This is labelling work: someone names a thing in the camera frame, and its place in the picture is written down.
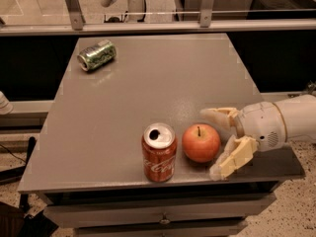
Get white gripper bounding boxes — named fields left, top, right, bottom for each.
left=199, top=102, right=286, bottom=181

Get red apple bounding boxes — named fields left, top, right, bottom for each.
left=182, top=123, right=221, bottom=163

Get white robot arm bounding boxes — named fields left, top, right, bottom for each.
left=200, top=94, right=316, bottom=181

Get red coke can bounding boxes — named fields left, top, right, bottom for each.
left=141, top=122, right=178, bottom=183

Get green soda can lying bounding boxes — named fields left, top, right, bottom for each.
left=77, top=39, right=117, bottom=72

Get grey cabinet drawer front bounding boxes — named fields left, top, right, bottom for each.
left=43, top=193, right=276, bottom=228

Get white cylinder at left edge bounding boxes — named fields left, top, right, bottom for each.
left=0, top=91, right=13, bottom=115

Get black chair base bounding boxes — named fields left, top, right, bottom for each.
left=0, top=137, right=37, bottom=213

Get metal railing frame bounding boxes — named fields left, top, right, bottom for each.
left=0, top=0, right=316, bottom=36

